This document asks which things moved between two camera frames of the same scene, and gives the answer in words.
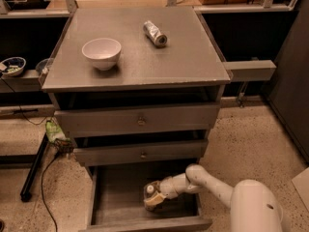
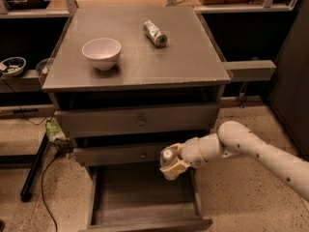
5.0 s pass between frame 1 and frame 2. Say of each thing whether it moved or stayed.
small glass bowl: stayed
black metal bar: stayed
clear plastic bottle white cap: moved
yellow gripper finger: moved
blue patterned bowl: stayed
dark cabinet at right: stayed
